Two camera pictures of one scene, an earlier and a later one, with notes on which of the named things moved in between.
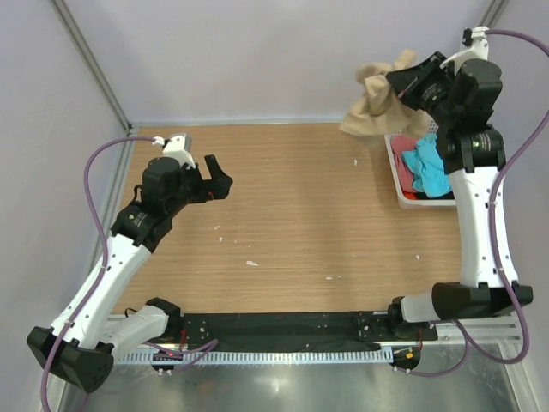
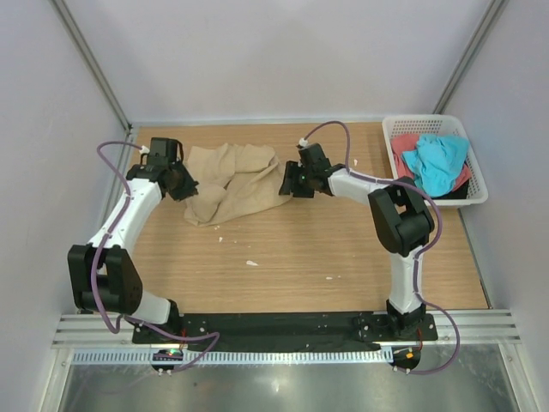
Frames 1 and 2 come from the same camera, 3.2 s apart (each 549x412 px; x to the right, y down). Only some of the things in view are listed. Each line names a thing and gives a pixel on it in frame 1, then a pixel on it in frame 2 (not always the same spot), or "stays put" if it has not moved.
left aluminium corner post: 85,50 stays put
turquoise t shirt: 428,163 stays put
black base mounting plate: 299,332 stays put
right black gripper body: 412,81 -> 294,182
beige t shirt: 377,109 -> 232,180
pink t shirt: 401,144 stays put
